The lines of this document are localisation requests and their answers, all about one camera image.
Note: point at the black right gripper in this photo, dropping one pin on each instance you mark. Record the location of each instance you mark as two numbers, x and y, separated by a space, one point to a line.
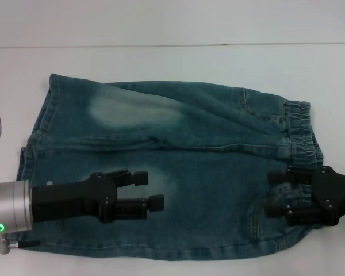
336 192

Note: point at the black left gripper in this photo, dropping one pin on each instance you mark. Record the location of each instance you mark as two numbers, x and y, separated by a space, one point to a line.
69 198

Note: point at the blue denim shorts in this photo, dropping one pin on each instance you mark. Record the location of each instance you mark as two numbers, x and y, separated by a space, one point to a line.
195 129

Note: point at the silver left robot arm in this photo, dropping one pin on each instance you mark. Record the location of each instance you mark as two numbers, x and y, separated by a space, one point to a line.
8 201

